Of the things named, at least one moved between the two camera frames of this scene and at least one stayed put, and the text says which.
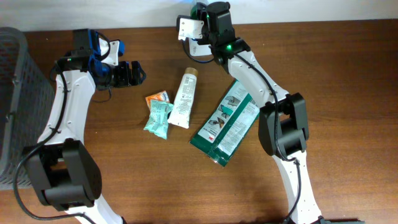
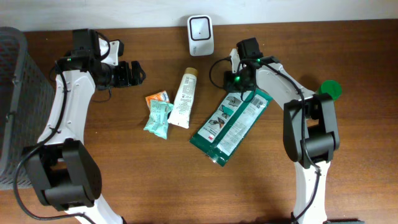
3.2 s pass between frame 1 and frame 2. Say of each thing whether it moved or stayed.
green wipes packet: stayed
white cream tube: stayed
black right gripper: moved
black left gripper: stayed
